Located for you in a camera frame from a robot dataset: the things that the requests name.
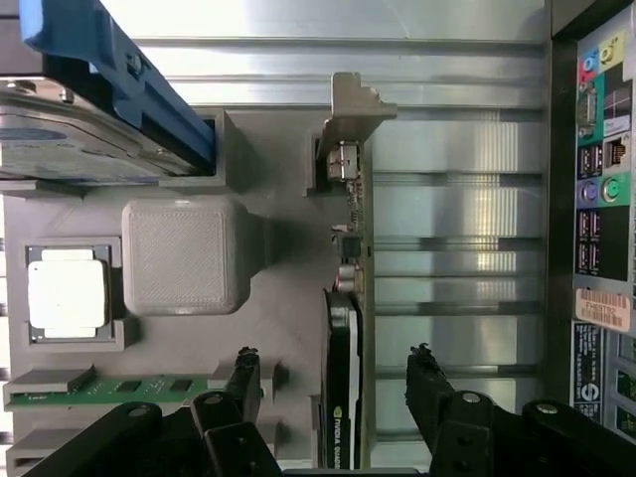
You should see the grey open PC case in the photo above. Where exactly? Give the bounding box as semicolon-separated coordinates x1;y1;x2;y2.
544;0;636;477

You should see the green RAM stick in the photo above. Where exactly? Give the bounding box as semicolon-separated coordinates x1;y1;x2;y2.
8;375;211;409

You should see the grey parts rack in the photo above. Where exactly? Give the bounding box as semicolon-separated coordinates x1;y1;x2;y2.
0;108;373;477

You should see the hard disk with blue caddy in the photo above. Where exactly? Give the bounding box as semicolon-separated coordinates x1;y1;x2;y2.
0;0;219;189

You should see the silver CPU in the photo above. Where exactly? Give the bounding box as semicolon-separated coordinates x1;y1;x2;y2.
26;246;111;343

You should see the pink service tag sticker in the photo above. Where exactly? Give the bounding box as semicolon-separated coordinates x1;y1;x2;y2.
574;287;633;333

